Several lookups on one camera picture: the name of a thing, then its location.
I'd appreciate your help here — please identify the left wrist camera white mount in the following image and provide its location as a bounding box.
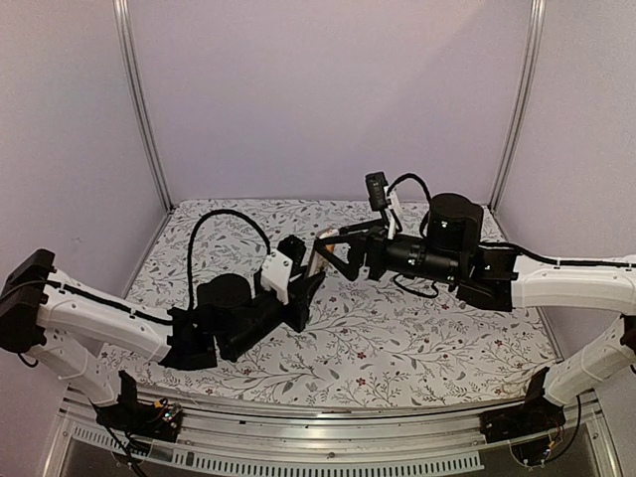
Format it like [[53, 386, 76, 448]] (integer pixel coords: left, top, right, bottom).
[[259, 235, 306, 305]]

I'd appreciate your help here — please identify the beige remote control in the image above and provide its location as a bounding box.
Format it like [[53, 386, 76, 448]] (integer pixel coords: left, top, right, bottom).
[[304, 228, 339, 278]]

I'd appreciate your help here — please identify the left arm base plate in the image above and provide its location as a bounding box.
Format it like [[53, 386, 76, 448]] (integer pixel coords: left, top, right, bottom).
[[93, 402, 183, 443]]

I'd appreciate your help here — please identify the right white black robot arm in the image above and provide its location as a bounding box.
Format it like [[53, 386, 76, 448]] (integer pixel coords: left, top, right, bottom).
[[314, 193, 635, 433]]

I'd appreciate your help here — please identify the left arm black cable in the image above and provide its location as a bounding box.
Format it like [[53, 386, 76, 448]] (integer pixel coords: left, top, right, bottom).
[[186, 208, 272, 309]]

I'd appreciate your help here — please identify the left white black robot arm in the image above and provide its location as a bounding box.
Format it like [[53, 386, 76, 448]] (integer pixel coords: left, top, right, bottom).
[[1, 249, 325, 431]]

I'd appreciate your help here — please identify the floral patterned table mat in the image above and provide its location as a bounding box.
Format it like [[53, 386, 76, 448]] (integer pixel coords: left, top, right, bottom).
[[100, 199, 556, 407]]

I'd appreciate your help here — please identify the left aluminium frame post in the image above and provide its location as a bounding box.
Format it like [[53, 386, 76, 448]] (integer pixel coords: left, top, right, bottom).
[[112, 0, 174, 214]]

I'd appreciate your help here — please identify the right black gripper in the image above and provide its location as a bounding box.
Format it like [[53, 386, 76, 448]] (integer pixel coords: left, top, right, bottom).
[[314, 217, 461, 285]]

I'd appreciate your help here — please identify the front aluminium rail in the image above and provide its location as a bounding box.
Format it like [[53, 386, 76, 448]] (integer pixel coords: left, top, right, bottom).
[[42, 386, 631, 476]]

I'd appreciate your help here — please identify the right aluminium frame post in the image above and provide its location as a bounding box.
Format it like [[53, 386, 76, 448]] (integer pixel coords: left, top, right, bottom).
[[488, 0, 547, 216]]

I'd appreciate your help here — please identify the aluminium frame post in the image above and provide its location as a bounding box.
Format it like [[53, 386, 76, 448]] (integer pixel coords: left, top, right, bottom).
[[488, 0, 547, 216], [112, 0, 174, 214]]

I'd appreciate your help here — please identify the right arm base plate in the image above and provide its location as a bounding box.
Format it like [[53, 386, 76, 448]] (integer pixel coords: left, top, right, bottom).
[[479, 401, 565, 443]]

